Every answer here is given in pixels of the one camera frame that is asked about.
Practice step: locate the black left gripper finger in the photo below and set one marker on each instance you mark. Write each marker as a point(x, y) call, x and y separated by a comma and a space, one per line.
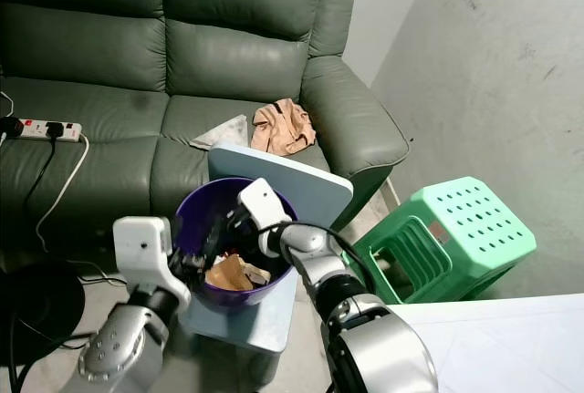
point(208, 271)

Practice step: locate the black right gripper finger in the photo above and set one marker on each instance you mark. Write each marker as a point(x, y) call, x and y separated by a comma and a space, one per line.
point(213, 240)

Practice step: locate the brown paper trash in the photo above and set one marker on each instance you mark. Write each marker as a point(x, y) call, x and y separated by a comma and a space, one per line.
point(237, 273)

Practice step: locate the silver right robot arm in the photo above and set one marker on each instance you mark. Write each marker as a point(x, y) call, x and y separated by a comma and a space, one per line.
point(374, 338)

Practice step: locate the purple rubbish bin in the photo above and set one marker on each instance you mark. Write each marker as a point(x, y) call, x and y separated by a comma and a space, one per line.
point(199, 211)

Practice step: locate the light blue plastic chair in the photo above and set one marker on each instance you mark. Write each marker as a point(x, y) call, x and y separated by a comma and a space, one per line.
point(292, 181)

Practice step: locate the crumpled beige cloth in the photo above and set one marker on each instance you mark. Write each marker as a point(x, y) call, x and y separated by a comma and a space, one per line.
point(283, 125)

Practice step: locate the white power strip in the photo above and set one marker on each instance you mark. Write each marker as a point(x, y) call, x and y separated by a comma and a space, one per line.
point(46, 128)

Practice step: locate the green leather sofa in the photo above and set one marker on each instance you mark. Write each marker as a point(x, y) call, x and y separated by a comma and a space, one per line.
point(146, 46)

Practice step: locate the black plug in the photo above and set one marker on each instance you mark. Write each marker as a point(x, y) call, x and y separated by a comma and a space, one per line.
point(12, 126)

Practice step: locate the green plastic stool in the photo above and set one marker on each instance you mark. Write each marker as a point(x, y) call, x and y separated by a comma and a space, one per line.
point(465, 229)

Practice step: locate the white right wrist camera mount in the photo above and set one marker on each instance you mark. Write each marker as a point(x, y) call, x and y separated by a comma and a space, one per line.
point(265, 209)

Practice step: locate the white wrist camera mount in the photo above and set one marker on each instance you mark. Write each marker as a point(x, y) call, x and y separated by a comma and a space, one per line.
point(144, 249)
point(265, 209)

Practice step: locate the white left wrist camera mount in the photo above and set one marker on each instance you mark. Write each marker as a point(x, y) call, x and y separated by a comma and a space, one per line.
point(144, 249)

